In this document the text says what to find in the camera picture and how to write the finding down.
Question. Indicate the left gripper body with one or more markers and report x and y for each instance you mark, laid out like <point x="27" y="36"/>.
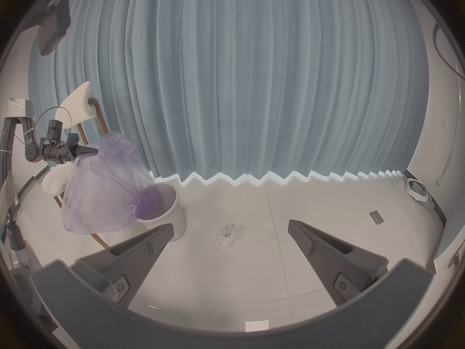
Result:
<point x="60" y="152"/>

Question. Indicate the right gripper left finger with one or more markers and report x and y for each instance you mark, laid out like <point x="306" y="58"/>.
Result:
<point x="136" y="255"/>

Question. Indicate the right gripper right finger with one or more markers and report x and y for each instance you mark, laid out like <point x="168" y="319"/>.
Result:
<point x="327" y="253"/>

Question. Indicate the purple plastic bag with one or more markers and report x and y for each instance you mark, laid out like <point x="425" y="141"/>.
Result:
<point x="103" y="187"/>

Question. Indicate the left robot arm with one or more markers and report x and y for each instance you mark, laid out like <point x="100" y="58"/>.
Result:
<point x="31" y="150"/>

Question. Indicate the white trash bin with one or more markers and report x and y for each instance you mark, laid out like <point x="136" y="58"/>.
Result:
<point x="174" y="213"/>

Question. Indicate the white cushioned wooden chair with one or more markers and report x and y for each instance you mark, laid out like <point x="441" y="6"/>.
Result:
<point x="78" y="102"/>

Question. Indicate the clear crumpled wrapper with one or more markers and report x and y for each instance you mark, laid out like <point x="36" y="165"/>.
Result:
<point x="228" y="235"/>

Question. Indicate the white oval bowl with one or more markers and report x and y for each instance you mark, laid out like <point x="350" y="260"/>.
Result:
<point x="417" y="188"/>

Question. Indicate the blue-green curtain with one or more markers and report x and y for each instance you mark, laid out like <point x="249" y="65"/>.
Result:
<point x="254" y="78"/>

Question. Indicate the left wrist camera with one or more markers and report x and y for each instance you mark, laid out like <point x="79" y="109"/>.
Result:
<point x="54" y="129"/>

